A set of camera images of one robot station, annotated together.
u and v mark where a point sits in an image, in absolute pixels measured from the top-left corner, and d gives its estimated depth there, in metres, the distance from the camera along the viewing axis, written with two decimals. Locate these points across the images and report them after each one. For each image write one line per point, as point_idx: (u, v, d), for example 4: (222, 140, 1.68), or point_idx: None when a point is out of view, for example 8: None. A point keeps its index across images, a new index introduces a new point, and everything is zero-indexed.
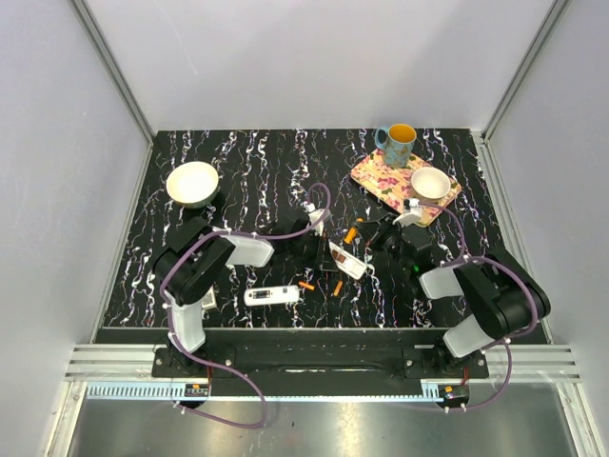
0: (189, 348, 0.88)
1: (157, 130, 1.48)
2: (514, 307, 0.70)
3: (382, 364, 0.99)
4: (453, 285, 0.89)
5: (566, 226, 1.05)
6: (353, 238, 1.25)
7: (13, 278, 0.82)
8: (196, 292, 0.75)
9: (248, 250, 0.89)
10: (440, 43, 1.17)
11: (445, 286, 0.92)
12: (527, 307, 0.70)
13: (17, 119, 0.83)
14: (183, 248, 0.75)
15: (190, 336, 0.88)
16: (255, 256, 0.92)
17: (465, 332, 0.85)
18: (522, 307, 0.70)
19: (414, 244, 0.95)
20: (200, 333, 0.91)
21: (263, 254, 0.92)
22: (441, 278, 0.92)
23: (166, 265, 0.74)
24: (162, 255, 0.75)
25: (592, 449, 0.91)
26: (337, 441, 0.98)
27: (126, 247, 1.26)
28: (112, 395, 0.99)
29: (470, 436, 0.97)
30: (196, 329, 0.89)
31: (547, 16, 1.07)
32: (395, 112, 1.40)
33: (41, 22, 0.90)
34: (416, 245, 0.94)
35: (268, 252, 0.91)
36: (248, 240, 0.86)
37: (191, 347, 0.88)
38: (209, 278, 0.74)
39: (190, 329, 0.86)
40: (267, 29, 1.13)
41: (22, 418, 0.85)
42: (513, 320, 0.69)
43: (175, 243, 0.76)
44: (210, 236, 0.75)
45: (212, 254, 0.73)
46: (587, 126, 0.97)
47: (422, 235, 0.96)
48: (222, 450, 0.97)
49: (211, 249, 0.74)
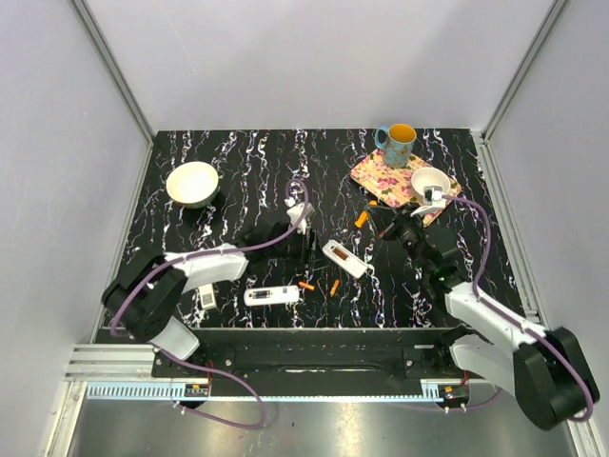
0: (183, 357, 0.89)
1: (157, 130, 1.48)
2: (568, 403, 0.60)
3: (383, 364, 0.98)
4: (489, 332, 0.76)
5: (566, 226, 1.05)
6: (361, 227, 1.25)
7: (14, 278, 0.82)
8: (150, 327, 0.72)
9: (217, 270, 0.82)
10: (440, 43, 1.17)
11: (472, 320, 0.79)
12: (576, 400, 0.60)
13: (17, 119, 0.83)
14: (134, 281, 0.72)
15: (180, 346, 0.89)
16: (226, 273, 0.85)
17: (481, 359, 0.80)
18: (577, 406, 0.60)
19: (440, 248, 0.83)
20: (190, 339, 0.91)
21: (234, 268, 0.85)
22: (471, 311, 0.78)
23: (116, 300, 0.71)
24: (112, 291, 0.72)
25: (591, 448, 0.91)
26: (337, 441, 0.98)
27: (127, 247, 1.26)
28: (112, 395, 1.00)
29: (470, 436, 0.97)
30: (183, 338, 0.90)
31: (547, 16, 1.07)
32: (395, 112, 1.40)
33: (40, 22, 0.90)
34: (442, 249, 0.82)
35: (243, 265, 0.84)
36: (215, 258, 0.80)
37: (184, 356, 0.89)
38: (162, 312, 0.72)
39: (176, 338, 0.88)
40: (267, 28, 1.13)
41: (22, 418, 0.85)
42: (558, 410, 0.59)
43: (125, 277, 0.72)
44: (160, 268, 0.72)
45: (160, 288, 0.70)
46: (587, 126, 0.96)
47: (448, 238, 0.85)
48: (222, 450, 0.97)
49: (161, 283, 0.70)
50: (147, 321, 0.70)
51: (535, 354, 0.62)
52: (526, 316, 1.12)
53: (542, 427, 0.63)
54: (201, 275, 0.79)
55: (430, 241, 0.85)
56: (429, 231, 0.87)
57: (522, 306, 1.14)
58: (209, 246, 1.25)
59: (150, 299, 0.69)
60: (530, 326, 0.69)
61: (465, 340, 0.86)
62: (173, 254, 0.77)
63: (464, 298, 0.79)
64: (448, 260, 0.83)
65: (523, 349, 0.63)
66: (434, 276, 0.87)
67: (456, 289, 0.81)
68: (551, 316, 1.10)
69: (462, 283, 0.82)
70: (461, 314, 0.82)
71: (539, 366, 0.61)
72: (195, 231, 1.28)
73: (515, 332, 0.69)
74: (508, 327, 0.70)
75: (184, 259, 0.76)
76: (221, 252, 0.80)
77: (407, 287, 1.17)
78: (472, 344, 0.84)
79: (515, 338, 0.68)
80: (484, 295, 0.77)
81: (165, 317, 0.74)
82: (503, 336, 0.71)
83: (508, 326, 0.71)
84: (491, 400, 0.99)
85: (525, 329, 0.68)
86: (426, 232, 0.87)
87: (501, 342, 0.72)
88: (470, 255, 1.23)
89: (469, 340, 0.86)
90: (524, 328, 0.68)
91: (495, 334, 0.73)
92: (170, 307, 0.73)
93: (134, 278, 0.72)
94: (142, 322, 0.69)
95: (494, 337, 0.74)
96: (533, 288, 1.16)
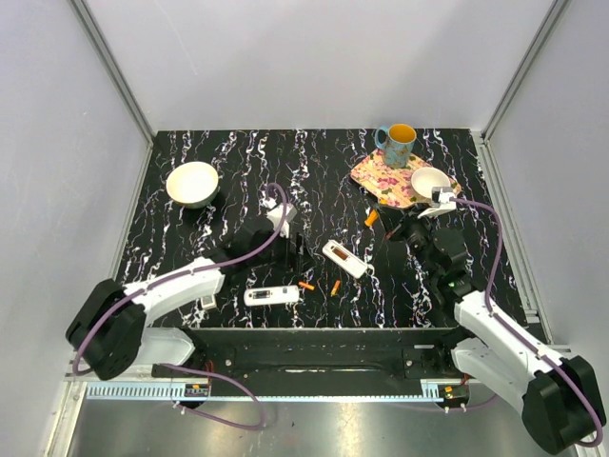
0: (180, 364, 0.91)
1: (157, 130, 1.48)
2: (577, 431, 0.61)
3: (383, 364, 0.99)
4: (495, 343, 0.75)
5: (566, 226, 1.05)
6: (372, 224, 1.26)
7: (14, 278, 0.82)
8: (113, 363, 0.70)
9: (190, 292, 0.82)
10: (440, 43, 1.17)
11: (481, 332, 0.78)
12: (585, 427, 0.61)
13: (17, 120, 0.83)
14: (95, 318, 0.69)
15: (174, 354, 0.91)
16: (203, 291, 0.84)
17: (483, 369, 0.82)
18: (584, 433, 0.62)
19: (448, 251, 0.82)
20: (184, 344, 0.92)
21: (210, 286, 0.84)
22: (481, 327, 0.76)
23: (77, 340, 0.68)
24: (73, 330, 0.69)
25: (592, 449, 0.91)
26: (337, 441, 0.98)
27: (127, 247, 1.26)
28: (112, 395, 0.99)
29: (470, 436, 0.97)
30: (173, 347, 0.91)
31: (547, 15, 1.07)
32: (395, 112, 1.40)
33: (40, 22, 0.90)
34: (451, 252, 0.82)
35: (218, 280, 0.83)
36: (185, 280, 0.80)
37: (180, 362, 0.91)
38: (125, 348, 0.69)
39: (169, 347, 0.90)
40: (266, 29, 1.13)
41: (22, 419, 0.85)
42: (567, 436, 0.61)
43: (84, 316, 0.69)
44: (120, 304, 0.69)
45: (120, 325, 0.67)
46: (587, 126, 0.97)
47: (457, 243, 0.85)
48: (222, 450, 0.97)
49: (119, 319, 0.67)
50: (109, 359, 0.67)
51: (552, 386, 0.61)
52: (525, 316, 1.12)
53: (547, 448, 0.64)
54: (171, 300, 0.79)
55: (439, 245, 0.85)
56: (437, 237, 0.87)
57: (522, 306, 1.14)
58: (209, 246, 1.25)
59: (110, 336, 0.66)
60: (547, 352, 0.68)
61: (468, 346, 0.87)
62: (133, 288, 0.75)
63: (477, 311, 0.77)
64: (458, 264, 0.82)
65: (540, 380, 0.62)
66: (442, 282, 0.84)
67: (466, 299, 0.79)
68: (551, 316, 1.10)
69: (474, 290, 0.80)
70: (468, 325, 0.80)
71: (555, 397, 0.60)
72: (195, 231, 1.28)
73: (530, 358, 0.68)
74: (523, 350, 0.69)
75: (145, 290, 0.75)
76: (190, 272, 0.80)
77: (407, 287, 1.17)
78: (476, 351, 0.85)
79: (530, 366, 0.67)
80: (497, 311, 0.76)
81: (129, 351, 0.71)
82: (516, 359, 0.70)
83: (523, 348, 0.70)
84: (491, 400, 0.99)
85: (541, 357, 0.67)
86: (434, 237, 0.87)
87: (514, 364, 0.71)
88: (470, 255, 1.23)
89: (473, 347, 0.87)
90: (540, 355, 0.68)
91: (506, 354, 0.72)
92: (134, 342, 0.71)
93: (94, 315, 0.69)
94: (105, 359, 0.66)
95: (505, 357, 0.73)
96: (533, 288, 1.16)
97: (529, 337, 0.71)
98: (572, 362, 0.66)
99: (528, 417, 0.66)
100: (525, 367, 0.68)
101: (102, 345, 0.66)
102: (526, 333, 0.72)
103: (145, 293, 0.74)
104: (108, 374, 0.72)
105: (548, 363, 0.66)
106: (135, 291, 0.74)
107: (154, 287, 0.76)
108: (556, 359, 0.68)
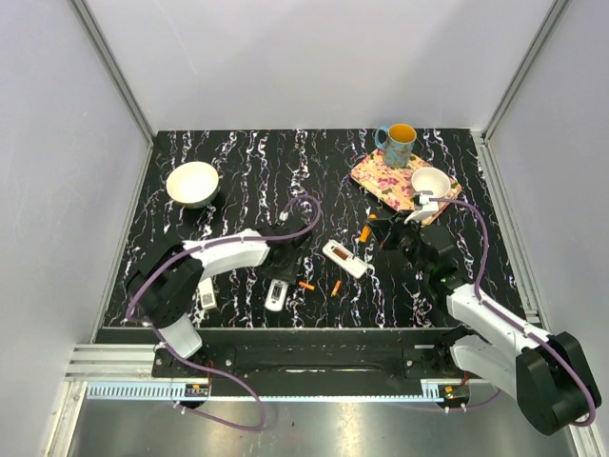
0: (185, 355, 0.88)
1: (157, 130, 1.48)
2: (570, 409, 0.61)
3: (382, 364, 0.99)
4: (488, 334, 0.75)
5: (567, 226, 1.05)
6: (367, 237, 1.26)
7: (13, 277, 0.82)
8: (166, 313, 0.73)
9: (236, 259, 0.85)
10: (440, 42, 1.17)
11: (473, 322, 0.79)
12: (579, 403, 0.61)
13: (16, 118, 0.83)
14: (153, 268, 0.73)
15: (183, 343, 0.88)
16: (248, 261, 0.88)
17: (482, 362, 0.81)
18: (578, 411, 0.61)
19: (436, 246, 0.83)
20: (195, 339, 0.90)
21: (255, 256, 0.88)
22: (473, 315, 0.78)
23: (133, 288, 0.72)
24: (132, 278, 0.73)
25: (591, 448, 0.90)
26: (337, 441, 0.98)
27: (127, 247, 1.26)
28: (112, 395, 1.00)
29: (470, 438, 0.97)
30: (187, 336, 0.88)
31: (548, 14, 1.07)
32: (394, 112, 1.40)
33: (41, 21, 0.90)
34: (439, 248, 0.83)
35: (263, 252, 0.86)
36: (231, 247, 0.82)
37: (186, 353, 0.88)
38: (179, 300, 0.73)
39: (183, 332, 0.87)
40: (267, 28, 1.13)
41: (22, 419, 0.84)
42: (562, 414, 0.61)
43: (144, 265, 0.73)
44: (178, 257, 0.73)
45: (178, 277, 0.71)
46: (587, 125, 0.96)
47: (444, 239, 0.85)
48: (222, 450, 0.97)
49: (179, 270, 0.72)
50: (161, 308, 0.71)
51: (540, 360, 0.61)
52: (526, 315, 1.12)
53: (544, 431, 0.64)
54: (217, 265, 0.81)
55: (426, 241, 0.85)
56: (423, 234, 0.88)
57: (522, 306, 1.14)
58: None
59: (168, 286, 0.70)
60: (533, 330, 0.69)
61: (466, 342, 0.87)
62: (191, 243, 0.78)
63: (467, 301, 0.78)
64: (445, 259, 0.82)
65: (528, 354, 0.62)
66: (433, 276, 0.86)
67: (457, 291, 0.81)
68: (551, 316, 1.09)
69: (464, 284, 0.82)
70: (461, 317, 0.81)
71: (542, 370, 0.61)
72: (195, 231, 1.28)
73: (518, 336, 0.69)
74: (511, 331, 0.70)
75: (202, 248, 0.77)
76: (241, 240, 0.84)
77: (407, 287, 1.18)
78: (474, 347, 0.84)
79: (519, 344, 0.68)
80: (486, 298, 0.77)
81: (181, 306, 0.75)
82: (505, 340, 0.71)
83: (511, 329, 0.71)
84: (490, 399, 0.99)
85: (528, 334, 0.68)
86: (422, 232, 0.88)
87: (504, 346, 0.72)
88: (471, 256, 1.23)
89: (471, 342, 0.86)
90: (527, 333, 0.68)
91: (498, 338, 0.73)
92: (188, 294, 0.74)
93: (153, 265, 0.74)
94: (157, 307, 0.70)
95: (496, 341, 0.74)
96: (533, 288, 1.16)
97: (517, 319, 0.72)
98: (559, 338, 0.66)
99: (523, 399, 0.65)
100: (514, 346, 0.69)
101: (157, 292, 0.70)
102: (514, 315, 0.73)
103: (202, 250, 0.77)
104: (161, 325, 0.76)
105: (535, 339, 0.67)
106: (192, 248, 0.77)
107: (210, 247, 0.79)
108: (542, 336, 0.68)
